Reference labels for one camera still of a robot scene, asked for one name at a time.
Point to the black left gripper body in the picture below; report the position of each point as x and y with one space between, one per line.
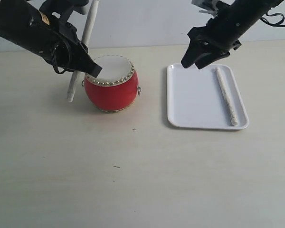
45 35

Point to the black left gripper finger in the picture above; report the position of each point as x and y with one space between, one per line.
77 58

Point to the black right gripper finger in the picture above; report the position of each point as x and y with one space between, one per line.
206 57
190 56

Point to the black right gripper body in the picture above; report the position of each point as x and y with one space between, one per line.
223 30

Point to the white drumstick front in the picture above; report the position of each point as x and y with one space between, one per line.
90 20

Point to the small red drum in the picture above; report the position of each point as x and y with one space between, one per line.
117 85

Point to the white rectangular plastic tray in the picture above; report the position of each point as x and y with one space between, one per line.
195 100

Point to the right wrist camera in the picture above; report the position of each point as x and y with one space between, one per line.
207 6

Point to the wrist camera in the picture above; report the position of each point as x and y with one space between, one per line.
62 6
207 6

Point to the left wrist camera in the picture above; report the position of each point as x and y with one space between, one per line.
62 6

